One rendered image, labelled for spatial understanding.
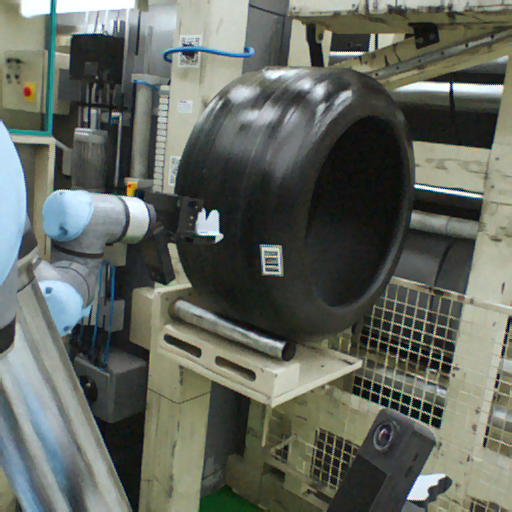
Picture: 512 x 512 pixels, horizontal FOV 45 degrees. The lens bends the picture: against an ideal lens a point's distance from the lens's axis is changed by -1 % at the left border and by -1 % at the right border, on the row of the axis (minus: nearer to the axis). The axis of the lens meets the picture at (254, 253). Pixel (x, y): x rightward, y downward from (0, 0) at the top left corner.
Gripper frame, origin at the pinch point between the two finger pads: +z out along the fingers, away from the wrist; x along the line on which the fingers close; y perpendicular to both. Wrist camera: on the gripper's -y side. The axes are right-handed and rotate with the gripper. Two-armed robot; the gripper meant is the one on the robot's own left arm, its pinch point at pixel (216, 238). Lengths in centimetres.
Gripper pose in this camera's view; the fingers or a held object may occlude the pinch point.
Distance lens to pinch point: 116.2
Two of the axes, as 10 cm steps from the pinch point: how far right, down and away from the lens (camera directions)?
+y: 1.7, -9.8, -1.1
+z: 6.3, 0.2, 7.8
